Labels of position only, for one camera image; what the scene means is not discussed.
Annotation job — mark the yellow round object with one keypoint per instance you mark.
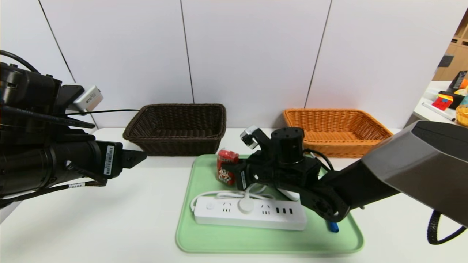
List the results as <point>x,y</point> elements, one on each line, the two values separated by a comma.
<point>463,116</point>

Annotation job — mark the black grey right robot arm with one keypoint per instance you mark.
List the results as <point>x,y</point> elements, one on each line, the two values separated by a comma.
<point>413,171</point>

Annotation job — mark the colourful puzzle cube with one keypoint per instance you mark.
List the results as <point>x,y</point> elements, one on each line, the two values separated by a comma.
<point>442,102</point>

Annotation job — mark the dark remote control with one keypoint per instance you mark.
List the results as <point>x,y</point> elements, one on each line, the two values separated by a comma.
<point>458,80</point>

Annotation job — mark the dark brown wicker basket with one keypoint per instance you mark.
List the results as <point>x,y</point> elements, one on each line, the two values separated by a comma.
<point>175,144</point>

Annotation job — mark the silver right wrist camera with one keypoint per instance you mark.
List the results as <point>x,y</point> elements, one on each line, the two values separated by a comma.
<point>249,136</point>

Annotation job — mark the white oval plastic case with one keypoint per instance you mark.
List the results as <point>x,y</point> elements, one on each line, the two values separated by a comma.
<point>292,194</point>

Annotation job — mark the white side table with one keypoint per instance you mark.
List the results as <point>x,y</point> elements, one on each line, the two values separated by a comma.
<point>440,115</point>

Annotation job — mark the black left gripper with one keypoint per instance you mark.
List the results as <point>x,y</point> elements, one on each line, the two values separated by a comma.
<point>110,160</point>

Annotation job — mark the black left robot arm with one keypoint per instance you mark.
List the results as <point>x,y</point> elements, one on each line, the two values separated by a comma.
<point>33,164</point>

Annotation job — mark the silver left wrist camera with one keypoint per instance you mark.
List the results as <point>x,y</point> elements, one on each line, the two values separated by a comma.
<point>89,98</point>

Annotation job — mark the white pen with black cap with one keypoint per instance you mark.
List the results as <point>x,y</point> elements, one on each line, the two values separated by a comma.
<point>438,111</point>

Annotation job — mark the wooden shelf unit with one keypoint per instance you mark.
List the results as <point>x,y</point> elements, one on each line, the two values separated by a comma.
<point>454,62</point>

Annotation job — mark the red milk drink carton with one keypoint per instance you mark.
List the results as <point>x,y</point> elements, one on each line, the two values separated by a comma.
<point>227,156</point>

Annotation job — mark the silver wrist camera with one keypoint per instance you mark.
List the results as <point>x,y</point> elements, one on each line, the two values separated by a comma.
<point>249,136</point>
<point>89,98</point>

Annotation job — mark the black storage box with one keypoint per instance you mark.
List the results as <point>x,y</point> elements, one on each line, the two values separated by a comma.
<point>457,99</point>

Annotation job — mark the orange wicker basket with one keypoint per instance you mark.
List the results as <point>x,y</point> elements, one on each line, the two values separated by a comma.
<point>329,146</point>

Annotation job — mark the white marker with blue cap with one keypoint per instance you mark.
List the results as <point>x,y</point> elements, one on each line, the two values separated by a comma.
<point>332,227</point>

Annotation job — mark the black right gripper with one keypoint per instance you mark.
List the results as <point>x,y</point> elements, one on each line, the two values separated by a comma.
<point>241,178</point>

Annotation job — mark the light green plastic tray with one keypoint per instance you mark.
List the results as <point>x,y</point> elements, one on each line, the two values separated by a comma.
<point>263,241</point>

